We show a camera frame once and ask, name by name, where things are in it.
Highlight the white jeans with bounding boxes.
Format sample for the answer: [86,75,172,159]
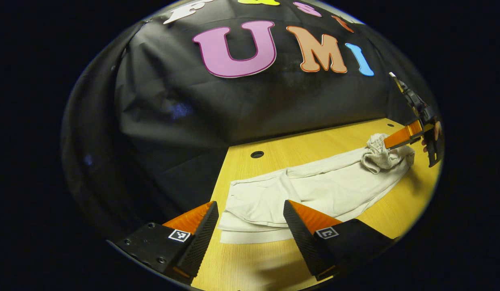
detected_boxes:
[218,133,416,245]

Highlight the black backdrop cloth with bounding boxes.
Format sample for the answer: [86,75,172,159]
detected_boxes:
[61,0,437,244]

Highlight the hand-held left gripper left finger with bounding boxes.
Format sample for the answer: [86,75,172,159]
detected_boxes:
[115,201,220,284]

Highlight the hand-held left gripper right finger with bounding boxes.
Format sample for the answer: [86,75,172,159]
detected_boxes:
[283,199,396,282]

